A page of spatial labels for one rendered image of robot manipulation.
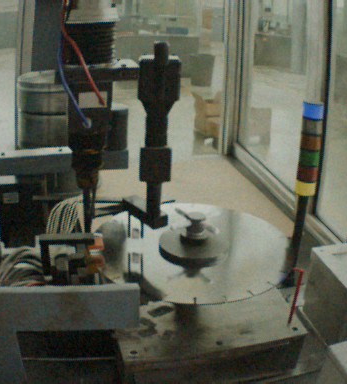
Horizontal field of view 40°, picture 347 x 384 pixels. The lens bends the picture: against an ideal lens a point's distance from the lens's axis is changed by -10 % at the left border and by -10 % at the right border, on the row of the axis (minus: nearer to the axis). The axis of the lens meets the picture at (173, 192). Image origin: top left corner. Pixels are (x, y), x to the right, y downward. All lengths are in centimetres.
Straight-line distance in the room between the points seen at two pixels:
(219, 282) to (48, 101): 79
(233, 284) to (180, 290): 8
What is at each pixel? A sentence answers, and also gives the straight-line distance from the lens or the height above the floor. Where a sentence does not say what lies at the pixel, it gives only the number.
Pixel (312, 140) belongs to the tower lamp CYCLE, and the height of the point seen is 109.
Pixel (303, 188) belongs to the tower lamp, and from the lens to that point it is 101.
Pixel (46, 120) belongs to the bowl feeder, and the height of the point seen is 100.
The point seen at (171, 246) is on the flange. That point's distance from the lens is 80.
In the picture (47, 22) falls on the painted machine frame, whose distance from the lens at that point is 81.
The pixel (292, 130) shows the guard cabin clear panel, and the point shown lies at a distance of 149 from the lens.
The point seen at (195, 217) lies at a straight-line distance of 79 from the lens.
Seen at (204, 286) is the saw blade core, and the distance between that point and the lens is 72.
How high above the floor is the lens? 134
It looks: 22 degrees down
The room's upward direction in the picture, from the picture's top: 3 degrees clockwise
